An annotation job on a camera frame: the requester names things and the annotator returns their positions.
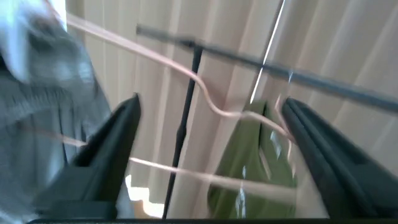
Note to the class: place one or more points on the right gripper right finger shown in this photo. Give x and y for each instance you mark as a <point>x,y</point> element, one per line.
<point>357,193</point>

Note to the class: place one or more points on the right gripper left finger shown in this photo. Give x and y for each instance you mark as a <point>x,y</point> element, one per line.
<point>93,180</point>

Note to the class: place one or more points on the pale grey garment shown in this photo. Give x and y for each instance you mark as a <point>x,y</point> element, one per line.
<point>37,124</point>

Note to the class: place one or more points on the pink clothes hanger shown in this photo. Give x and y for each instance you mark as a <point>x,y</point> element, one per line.
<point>279,109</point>
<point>217,179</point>

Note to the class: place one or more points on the green printed sleeveless shirt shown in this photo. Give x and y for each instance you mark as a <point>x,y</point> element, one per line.
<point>236,155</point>

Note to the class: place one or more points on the black clothes rack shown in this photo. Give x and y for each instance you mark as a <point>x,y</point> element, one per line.
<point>311,79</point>

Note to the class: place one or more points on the beige curtain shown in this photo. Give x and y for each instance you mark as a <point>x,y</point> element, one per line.
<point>342,37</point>

